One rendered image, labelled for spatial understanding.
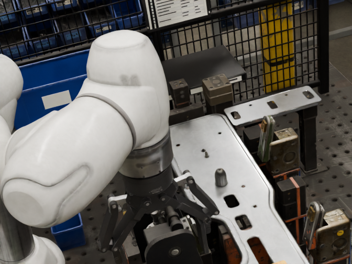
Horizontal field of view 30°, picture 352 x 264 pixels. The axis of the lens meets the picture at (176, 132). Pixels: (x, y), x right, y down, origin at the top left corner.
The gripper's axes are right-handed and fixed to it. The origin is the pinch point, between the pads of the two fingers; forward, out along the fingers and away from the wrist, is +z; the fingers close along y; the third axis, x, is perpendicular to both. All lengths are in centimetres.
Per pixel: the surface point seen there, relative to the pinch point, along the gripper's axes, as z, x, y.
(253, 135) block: 37, 70, 43
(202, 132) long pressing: 35, 76, 30
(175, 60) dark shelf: 32, 117, 34
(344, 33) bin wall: 123, 249, 175
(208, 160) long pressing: 35, 63, 27
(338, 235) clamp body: 34, 21, 44
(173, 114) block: 35, 90, 25
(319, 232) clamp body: 31, 21, 39
